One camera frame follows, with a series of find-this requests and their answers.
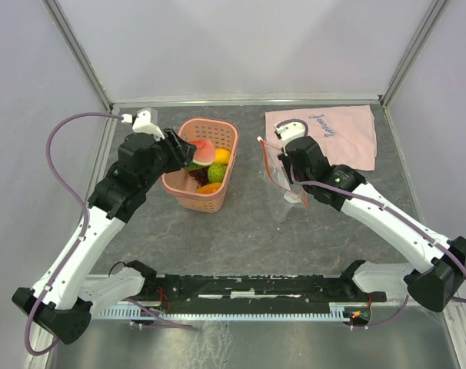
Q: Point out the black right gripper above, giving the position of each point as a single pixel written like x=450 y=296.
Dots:
x=283 y=156

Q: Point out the yellow toy mango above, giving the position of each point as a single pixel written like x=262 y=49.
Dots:
x=222 y=156

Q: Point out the orange toy fruit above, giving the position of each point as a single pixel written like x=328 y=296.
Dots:
x=209 y=188

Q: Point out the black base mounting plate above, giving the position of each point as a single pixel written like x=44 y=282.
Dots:
x=199 y=294

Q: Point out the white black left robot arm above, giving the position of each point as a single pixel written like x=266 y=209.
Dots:
x=58 y=301

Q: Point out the green custard apple toy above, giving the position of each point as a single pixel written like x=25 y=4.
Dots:
x=217 y=172

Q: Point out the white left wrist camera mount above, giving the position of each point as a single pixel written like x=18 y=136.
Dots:
x=145 y=122

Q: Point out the dark red grape bunch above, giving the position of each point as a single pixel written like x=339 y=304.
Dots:
x=200 y=175

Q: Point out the clear zip top bag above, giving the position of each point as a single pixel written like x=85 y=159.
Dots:
x=282 y=195

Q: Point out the aluminium frame rail front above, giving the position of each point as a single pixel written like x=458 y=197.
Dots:
x=128 y=283

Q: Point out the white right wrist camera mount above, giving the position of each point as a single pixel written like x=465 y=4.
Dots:
x=290 y=129

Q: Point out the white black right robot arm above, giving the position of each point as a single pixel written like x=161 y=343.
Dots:
x=438 y=263

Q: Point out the watermelon slice toy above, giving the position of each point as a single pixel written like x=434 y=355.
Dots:
x=203 y=156

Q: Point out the pink embroidered cloth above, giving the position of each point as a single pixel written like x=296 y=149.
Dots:
x=346 y=134

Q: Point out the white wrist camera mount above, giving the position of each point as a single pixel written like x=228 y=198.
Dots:
x=290 y=129
x=145 y=122

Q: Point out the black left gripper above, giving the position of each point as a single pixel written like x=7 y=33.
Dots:
x=182 y=153

